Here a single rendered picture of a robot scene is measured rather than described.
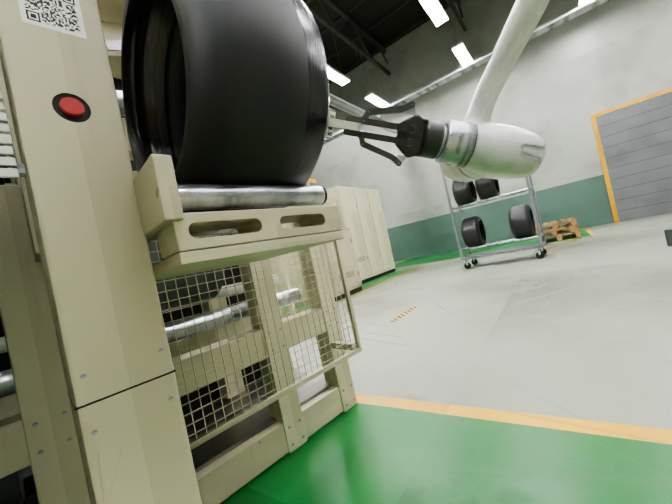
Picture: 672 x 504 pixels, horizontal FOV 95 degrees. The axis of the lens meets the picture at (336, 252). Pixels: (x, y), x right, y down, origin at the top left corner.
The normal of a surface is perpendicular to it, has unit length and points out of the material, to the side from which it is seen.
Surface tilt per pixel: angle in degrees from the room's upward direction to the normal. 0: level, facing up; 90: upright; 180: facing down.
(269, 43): 99
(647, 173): 90
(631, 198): 90
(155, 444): 90
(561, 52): 90
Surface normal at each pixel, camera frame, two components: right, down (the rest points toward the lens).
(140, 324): 0.69, -0.16
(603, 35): -0.58, 0.11
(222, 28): 0.06, 0.07
